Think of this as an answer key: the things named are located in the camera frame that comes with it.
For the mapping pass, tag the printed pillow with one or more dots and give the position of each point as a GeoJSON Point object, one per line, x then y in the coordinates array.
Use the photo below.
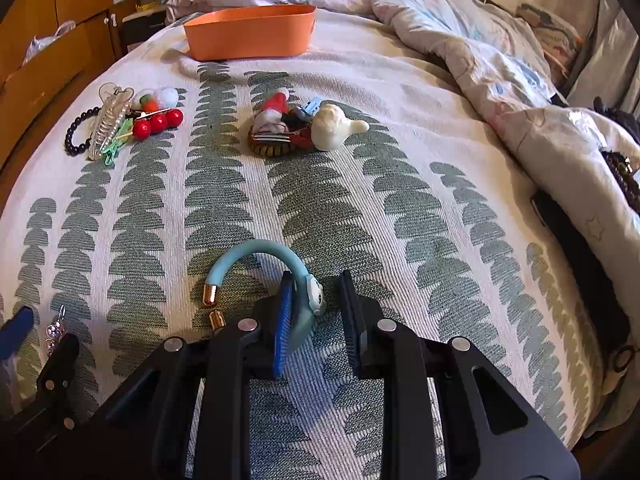
{"type": "Point", "coordinates": [550, 35]}

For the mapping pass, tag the orange plastic basket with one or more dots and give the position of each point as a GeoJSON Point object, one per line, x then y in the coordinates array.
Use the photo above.
{"type": "Point", "coordinates": [250, 35]}

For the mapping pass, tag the blue hair clip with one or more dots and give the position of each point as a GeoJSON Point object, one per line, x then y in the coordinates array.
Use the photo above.
{"type": "Point", "coordinates": [312, 107]}

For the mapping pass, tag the light blue bangle gold caps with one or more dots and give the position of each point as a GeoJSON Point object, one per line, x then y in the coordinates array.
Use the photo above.
{"type": "Point", "coordinates": [240, 255]}

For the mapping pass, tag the dark nightstand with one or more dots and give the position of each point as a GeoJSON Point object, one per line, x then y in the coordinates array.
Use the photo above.
{"type": "Point", "coordinates": [142, 27]}

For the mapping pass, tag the cream flower hair ornament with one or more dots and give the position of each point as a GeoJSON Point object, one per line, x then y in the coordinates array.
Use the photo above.
{"type": "Point", "coordinates": [330, 127]}

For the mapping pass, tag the white plastic bag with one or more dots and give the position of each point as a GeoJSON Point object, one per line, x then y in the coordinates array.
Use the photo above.
{"type": "Point", "coordinates": [45, 42]}

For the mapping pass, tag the grey curtain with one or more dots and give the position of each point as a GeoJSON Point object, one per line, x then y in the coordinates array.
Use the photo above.
{"type": "Point", "coordinates": [610, 35]}

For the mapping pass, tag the red white plush hair clip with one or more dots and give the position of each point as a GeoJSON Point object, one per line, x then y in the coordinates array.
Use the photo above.
{"type": "Point", "coordinates": [272, 107]}

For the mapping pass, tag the dark clothing pile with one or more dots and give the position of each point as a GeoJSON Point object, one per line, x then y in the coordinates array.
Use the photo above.
{"type": "Point", "coordinates": [617, 117]}

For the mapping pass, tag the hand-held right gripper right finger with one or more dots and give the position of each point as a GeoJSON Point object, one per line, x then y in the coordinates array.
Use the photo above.
{"type": "Point", "coordinates": [350, 330]}

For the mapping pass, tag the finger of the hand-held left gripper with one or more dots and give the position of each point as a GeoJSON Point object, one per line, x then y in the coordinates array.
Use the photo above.
{"type": "Point", "coordinates": [17, 327]}
{"type": "Point", "coordinates": [57, 370]}

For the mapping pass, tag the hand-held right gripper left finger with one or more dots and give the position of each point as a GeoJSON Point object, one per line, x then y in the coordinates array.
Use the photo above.
{"type": "Point", "coordinates": [282, 330]}

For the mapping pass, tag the small black hair clip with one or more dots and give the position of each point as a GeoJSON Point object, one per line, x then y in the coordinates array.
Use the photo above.
{"type": "Point", "coordinates": [289, 120]}

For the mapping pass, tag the clear plastic hair claw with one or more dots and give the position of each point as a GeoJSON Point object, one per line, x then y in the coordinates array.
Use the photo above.
{"type": "Point", "coordinates": [107, 125]}

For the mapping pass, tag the green hair clip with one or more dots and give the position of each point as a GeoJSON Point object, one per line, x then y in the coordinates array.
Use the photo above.
{"type": "Point", "coordinates": [112, 152]}

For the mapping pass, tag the pastel printed quilt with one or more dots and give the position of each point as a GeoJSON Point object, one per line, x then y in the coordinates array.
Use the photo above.
{"type": "Point", "coordinates": [475, 50]}

